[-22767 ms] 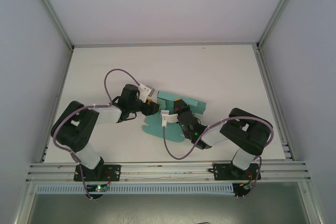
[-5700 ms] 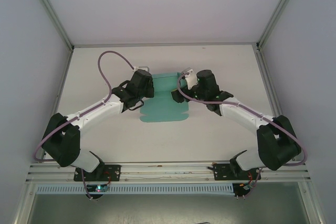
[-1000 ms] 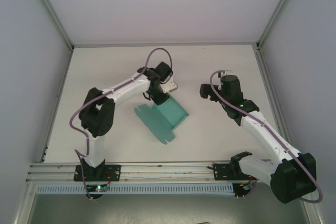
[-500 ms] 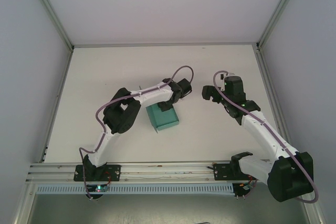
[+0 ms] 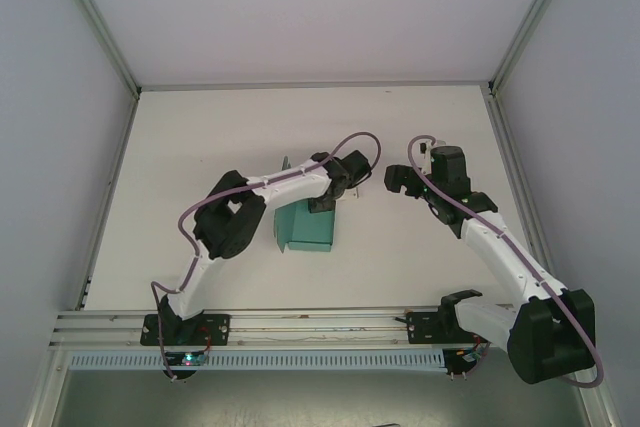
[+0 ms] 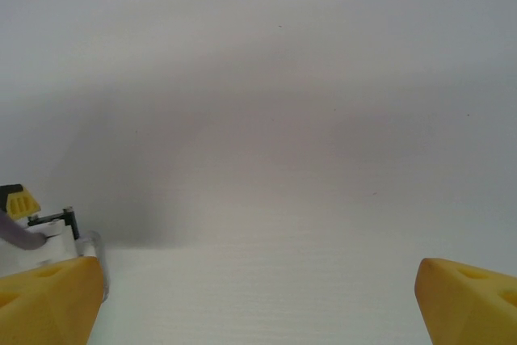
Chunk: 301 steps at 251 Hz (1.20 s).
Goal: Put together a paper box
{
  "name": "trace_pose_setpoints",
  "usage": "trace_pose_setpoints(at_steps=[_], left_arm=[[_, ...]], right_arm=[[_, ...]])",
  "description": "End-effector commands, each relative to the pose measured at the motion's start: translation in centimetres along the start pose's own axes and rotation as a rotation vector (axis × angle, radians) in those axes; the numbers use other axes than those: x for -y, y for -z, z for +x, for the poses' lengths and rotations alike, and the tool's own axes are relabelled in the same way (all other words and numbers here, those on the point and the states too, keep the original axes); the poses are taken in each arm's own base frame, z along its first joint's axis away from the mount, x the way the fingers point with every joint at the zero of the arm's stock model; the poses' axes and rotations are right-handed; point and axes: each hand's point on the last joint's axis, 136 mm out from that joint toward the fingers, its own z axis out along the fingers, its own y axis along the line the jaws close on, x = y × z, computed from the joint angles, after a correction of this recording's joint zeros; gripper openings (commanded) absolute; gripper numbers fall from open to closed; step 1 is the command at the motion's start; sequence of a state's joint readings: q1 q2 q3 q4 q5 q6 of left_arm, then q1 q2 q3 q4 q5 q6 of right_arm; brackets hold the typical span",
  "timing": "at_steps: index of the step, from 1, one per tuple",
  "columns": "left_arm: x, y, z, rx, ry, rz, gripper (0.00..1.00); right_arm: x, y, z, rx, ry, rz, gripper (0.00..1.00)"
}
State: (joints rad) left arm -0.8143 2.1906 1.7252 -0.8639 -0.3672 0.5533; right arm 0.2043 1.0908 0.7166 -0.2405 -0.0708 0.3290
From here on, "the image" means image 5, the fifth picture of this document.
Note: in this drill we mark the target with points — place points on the teal paper box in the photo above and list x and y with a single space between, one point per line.
310 229

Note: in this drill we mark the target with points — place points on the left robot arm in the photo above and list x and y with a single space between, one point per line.
290 184

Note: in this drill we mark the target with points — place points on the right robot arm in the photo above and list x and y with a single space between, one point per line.
500 259

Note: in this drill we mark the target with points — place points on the small circuit board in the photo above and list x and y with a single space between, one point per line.
471 356
187 359

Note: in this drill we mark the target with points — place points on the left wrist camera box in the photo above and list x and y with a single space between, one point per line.
357 167

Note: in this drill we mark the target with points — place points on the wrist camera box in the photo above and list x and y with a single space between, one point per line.
450 167
357 167

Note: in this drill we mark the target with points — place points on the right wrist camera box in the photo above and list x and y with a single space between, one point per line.
450 167

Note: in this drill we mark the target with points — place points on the aluminium table side rail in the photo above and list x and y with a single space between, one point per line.
517 172
109 197

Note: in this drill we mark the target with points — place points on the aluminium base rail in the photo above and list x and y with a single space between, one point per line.
310 329

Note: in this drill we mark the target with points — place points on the aluminium frame post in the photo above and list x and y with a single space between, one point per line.
529 22
97 22

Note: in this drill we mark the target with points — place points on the aluminium lower frame strut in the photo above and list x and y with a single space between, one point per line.
45 392
602 407

